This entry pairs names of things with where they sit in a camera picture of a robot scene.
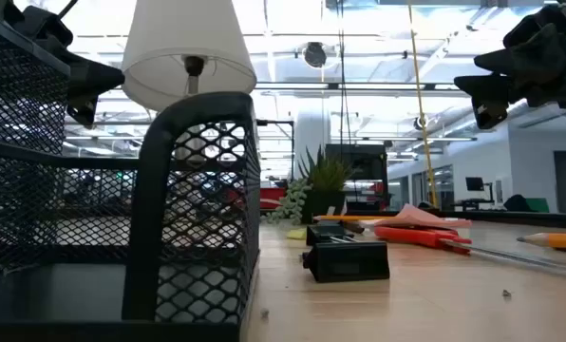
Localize black equipment cabinet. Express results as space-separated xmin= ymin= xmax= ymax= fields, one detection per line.
xmin=324 ymin=142 xmax=389 ymax=212

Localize small black rectangular device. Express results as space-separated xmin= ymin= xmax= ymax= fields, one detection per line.
xmin=302 ymin=240 xmax=391 ymax=284

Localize black bag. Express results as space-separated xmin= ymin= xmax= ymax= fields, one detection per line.
xmin=502 ymin=193 xmax=534 ymax=213

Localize red storage bin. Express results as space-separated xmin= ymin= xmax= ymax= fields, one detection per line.
xmin=259 ymin=186 xmax=288 ymax=211

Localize black mesh desk organizer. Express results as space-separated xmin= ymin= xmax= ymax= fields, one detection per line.
xmin=0 ymin=9 xmax=264 ymax=342

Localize white lamp shade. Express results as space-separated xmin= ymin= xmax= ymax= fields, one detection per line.
xmin=120 ymin=0 xmax=258 ymax=162

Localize yellow hanging cable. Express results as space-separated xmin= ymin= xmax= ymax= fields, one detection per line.
xmin=406 ymin=0 xmax=440 ymax=209

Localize red handled scissors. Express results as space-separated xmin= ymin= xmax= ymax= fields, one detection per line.
xmin=373 ymin=225 xmax=566 ymax=279

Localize black hanging cable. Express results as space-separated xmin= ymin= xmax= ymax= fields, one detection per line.
xmin=335 ymin=0 xmax=349 ymax=146

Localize pink sticky note pad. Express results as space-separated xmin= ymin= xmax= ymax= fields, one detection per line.
xmin=358 ymin=203 xmax=474 ymax=230

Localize black computer monitor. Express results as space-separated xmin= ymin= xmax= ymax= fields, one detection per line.
xmin=463 ymin=176 xmax=497 ymax=204

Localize small potted succulent plant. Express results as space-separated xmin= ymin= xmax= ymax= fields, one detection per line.
xmin=265 ymin=144 xmax=360 ymax=226

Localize black binder clip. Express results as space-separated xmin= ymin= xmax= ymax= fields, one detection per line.
xmin=305 ymin=221 xmax=347 ymax=247

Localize yellow pencil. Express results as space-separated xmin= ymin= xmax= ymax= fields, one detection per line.
xmin=312 ymin=215 xmax=394 ymax=223
xmin=516 ymin=232 xmax=566 ymax=252

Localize green chair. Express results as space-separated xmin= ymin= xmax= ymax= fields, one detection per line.
xmin=524 ymin=197 xmax=551 ymax=214

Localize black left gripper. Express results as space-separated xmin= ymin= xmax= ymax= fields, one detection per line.
xmin=11 ymin=4 xmax=125 ymax=128

